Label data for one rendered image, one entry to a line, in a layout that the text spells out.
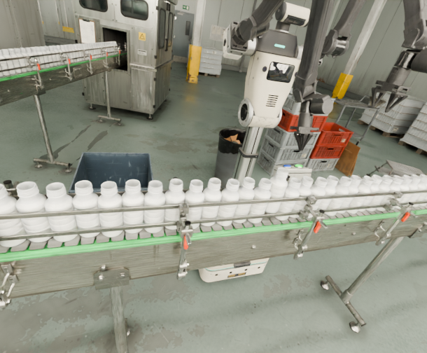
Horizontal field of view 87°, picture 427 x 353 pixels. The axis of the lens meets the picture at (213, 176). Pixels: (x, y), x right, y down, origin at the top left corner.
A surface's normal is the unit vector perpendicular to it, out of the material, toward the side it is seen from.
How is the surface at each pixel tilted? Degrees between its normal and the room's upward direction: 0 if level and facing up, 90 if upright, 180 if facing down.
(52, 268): 90
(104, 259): 90
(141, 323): 0
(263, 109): 90
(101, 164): 90
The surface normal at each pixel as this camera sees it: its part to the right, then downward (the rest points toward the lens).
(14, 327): 0.17, -0.83
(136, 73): -0.02, 0.54
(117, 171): 0.29, 0.55
